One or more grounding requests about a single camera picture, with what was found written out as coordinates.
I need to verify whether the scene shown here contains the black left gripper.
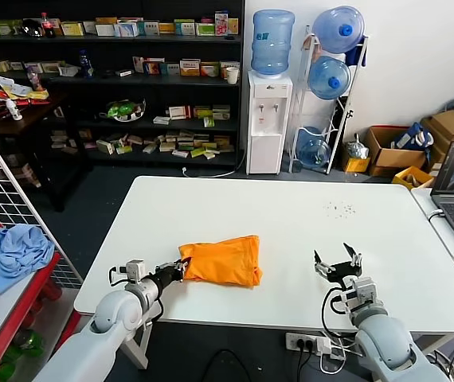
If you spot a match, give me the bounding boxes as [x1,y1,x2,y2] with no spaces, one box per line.
[151,257,192,288]

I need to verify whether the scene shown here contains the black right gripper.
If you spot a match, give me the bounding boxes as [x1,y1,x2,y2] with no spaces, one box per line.
[313,242,363,285]

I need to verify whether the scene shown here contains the orange t-shirt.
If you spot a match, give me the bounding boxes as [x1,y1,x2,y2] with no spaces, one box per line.
[178,234,264,288]

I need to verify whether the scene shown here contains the scattered small crumbs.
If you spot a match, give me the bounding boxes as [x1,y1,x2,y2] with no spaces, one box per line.
[324,201,356,219]

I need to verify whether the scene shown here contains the white charger adapter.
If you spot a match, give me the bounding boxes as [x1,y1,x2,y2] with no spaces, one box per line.
[315,336,334,356]

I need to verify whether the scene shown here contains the white power strip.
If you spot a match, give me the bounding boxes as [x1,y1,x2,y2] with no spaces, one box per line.
[284,332,334,355]

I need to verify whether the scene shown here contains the white table leg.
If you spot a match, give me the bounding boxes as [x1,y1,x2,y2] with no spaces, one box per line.
[122,320,151,371]

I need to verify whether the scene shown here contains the small yellow box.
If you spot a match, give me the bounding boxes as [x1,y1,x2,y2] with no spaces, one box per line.
[341,154,372,173]

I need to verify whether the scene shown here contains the white side table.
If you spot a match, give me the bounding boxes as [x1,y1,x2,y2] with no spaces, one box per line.
[409,186,454,266]

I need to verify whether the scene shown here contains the yellow open box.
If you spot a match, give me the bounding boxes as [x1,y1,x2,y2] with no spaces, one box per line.
[392,166,435,190]

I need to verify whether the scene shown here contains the silver foil bag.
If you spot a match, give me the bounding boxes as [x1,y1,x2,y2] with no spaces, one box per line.
[345,134,371,160]

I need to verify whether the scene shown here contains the large cardboard box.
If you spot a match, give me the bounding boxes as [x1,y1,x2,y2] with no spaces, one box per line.
[364,125,429,178]

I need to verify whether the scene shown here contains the white metal jug rack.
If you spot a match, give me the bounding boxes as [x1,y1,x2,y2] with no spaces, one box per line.
[289,24,370,175]

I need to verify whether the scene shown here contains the white green-edged box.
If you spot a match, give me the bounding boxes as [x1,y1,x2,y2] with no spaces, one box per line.
[96,138,116,156]

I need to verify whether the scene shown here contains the white water dispenser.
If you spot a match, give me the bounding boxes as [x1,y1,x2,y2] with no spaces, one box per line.
[246,70,294,175]

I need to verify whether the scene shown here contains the blue bag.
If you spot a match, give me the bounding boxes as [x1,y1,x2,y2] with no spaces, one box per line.
[393,122,435,151]

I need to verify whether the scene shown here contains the red white medicine box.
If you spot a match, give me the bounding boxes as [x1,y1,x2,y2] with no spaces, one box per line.
[167,105,194,121]

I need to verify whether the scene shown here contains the light blue garment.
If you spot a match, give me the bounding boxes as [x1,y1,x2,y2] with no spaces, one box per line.
[0,224,56,295]

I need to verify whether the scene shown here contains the green plastic container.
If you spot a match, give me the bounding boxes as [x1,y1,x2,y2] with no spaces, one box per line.
[10,329,45,359]

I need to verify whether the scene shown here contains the black shelving unit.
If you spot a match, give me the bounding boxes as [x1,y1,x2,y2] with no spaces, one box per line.
[0,0,247,168]

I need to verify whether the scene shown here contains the tan cardboard box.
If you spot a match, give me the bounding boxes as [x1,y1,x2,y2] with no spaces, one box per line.
[421,111,454,142]

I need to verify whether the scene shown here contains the red-framed side table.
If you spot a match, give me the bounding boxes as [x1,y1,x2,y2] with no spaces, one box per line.
[0,222,83,382]

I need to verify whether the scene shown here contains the orange yellow medicine box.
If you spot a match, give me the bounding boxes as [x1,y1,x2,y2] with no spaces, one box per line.
[178,59,202,78]

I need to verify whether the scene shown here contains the orange green medicine box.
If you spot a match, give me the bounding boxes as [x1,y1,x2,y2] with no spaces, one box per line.
[199,62,221,78]

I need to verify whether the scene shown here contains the red orange medicine box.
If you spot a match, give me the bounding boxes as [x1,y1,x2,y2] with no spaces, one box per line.
[143,58,166,76]

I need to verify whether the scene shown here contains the dark blue hanging cloth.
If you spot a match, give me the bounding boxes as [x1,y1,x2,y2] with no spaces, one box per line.
[345,36,370,68]

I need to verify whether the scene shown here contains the white orange medicine box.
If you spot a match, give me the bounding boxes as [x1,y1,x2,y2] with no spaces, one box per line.
[219,60,241,80]

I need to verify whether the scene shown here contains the dark wooden table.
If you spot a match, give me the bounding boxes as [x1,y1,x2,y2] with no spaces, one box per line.
[0,90,92,212]

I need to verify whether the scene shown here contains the red packets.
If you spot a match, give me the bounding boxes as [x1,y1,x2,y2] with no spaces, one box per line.
[0,90,52,119]

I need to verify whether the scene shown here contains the blue drink bottle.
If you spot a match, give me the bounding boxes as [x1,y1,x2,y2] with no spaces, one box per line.
[78,49,95,80]

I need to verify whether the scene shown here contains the labelled blue water jug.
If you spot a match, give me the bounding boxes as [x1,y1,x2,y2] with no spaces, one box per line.
[250,10,295,79]

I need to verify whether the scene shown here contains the small white bottle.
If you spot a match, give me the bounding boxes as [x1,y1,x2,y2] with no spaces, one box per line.
[5,99,23,123]

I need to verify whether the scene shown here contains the purple drink bottle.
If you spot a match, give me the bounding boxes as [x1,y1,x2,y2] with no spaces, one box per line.
[26,66,44,92]

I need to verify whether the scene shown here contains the teal green medicine box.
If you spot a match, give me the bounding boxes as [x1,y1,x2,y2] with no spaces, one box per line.
[173,18,197,37]

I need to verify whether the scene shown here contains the blue white medicine box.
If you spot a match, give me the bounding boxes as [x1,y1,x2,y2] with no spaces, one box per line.
[114,21,140,38]

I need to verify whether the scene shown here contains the yellow white paper bags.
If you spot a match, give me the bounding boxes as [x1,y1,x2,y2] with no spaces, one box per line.
[0,74,49,101]

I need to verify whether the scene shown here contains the white orange-topped box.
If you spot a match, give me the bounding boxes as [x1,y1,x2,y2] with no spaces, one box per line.
[94,17,118,37]

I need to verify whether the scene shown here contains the cola bottle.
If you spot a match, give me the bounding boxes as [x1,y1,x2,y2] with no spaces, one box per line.
[39,11,57,40]

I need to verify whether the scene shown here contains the shiny black ball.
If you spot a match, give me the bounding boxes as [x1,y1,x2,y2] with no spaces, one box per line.
[20,18,42,38]

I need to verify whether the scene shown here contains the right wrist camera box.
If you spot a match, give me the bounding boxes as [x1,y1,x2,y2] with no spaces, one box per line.
[342,277,386,318]

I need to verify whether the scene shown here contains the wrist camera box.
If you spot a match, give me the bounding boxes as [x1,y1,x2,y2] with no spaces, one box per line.
[125,259,147,286]
[342,277,386,318]

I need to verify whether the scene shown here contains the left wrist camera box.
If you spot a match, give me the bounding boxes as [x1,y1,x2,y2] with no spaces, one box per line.
[125,259,147,286]

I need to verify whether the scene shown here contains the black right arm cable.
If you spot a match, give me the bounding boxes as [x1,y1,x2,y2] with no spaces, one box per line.
[321,288,362,355]

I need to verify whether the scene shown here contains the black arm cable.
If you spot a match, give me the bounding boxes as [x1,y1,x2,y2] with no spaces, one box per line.
[108,265,129,287]
[321,288,362,355]

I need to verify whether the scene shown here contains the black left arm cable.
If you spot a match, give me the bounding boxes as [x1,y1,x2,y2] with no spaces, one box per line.
[108,265,129,287]

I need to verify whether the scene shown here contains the white cable bundle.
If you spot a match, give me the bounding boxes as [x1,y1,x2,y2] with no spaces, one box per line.
[318,332,362,373]

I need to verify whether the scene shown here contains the black floor cable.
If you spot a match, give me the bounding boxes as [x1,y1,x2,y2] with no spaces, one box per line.
[201,349,252,382]

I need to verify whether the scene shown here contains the white floor cable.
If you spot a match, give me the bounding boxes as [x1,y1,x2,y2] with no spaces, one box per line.
[182,150,249,179]

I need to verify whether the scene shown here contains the black power cable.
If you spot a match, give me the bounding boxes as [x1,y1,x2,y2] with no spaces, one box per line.
[296,346,311,382]

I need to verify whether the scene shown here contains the wire basket with green packets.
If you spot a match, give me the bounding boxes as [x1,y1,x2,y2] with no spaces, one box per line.
[99,99,147,123]

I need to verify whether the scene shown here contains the white wire grid panel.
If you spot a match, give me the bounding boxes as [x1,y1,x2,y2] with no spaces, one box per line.
[0,112,84,290]

